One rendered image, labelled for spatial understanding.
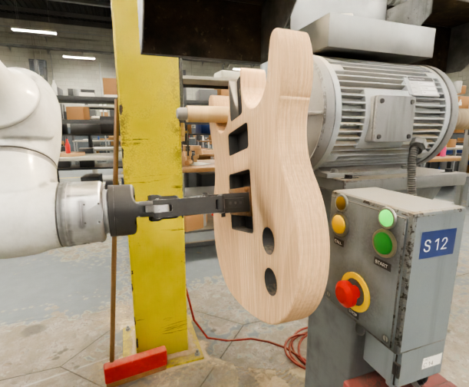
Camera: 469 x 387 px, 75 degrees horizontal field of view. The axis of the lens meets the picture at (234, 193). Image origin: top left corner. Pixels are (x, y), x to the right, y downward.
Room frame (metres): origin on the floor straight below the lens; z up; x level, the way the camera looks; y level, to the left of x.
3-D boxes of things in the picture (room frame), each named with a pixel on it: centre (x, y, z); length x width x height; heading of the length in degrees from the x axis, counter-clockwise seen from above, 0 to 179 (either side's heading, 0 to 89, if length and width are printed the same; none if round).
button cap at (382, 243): (0.39, -0.20, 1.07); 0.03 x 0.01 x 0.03; 20
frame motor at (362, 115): (0.75, -0.29, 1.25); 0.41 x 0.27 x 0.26; 110
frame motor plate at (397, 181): (0.78, -0.35, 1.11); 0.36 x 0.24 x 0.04; 110
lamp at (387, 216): (0.39, -0.20, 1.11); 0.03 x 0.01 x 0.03; 20
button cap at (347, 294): (0.43, -0.18, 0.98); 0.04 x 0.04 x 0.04; 20
